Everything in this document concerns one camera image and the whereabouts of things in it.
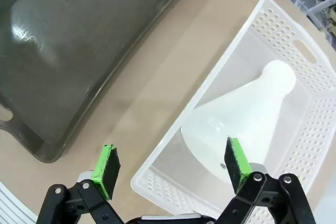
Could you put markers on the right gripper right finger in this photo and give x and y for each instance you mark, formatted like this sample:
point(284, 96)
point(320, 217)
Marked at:
point(237, 163)

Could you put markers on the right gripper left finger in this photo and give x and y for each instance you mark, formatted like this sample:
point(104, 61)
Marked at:
point(103, 171)

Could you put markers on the translucent white conical flask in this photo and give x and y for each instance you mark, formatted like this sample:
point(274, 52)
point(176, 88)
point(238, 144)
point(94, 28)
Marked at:
point(236, 108)

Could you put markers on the white perforated plastic basket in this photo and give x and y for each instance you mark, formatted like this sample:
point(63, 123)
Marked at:
point(302, 155)

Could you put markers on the dark brown plastic tray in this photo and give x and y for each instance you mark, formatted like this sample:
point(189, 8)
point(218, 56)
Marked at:
point(78, 37)

